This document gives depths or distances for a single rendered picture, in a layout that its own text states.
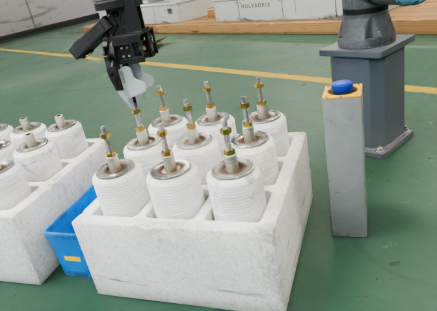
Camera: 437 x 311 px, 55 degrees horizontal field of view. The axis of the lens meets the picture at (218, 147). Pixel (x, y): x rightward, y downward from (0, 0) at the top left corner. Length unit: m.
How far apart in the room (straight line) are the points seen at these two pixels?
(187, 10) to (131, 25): 3.45
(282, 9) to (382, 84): 2.14
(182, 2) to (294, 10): 1.38
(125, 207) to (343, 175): 0.43
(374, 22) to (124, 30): 0.65
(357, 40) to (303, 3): 1.97
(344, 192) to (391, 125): 0.43
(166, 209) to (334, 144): 0.34
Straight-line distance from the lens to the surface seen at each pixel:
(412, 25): 2.69
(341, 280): 0.86
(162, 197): 0.75
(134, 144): 0.92
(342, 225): 0.94
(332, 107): 0.82
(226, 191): 0.69
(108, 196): 0.81
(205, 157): 0.83
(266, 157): 0.80
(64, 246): 0.98
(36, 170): 1.09
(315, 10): 3.10
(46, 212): 1.04
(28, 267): 1.03
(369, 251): 0.92
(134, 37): 0.81
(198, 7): 4.35
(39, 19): 7.41
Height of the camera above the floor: 0.58
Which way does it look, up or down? 24 degrees down
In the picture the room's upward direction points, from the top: 11 degrees counter-clockwise
